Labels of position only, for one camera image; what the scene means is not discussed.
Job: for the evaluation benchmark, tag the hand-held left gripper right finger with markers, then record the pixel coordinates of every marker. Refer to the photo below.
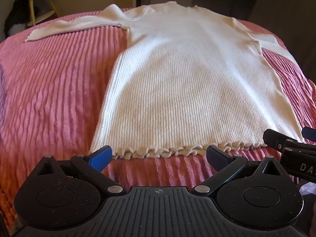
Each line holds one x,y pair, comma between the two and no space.
217,157

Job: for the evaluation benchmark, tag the wooden shelf with yellow legs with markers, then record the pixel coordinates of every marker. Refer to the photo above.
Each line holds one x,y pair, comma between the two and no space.
40,9

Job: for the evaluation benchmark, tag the white crumpled cloth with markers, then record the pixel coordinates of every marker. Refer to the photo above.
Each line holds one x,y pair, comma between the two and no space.
308,190

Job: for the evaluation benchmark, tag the dark brown furniture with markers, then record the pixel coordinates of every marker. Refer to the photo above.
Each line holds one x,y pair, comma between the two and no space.
222,0

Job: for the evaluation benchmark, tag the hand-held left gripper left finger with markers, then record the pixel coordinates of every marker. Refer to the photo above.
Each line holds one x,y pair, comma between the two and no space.
101,158

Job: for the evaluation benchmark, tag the white ribbed knit sweater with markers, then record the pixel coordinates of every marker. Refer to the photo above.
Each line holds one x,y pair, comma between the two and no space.
185,79

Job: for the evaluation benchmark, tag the pink ribbed blanket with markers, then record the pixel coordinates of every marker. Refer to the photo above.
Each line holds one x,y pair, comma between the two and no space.
49,91

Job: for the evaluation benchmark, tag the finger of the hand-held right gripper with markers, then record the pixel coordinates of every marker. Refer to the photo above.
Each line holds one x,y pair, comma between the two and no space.
309,132
276,138

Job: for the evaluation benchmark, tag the dark cloth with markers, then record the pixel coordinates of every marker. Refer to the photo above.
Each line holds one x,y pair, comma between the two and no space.
17,14

